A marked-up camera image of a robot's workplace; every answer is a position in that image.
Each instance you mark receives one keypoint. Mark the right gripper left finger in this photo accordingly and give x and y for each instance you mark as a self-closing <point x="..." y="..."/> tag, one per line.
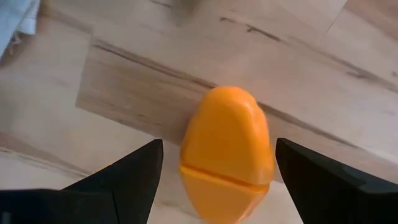
<point x="109" y="193"/>

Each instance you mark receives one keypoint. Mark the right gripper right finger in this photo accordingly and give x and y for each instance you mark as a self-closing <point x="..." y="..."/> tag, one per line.
<point x="335" y="193"/>

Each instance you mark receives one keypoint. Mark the white checked kitchen towel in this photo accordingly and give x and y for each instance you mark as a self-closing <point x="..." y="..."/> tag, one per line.
<point x="12" y="18"/>

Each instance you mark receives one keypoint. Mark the orange toy fruit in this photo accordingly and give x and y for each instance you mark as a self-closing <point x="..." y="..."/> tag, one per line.
<point x="227" y="140"/>

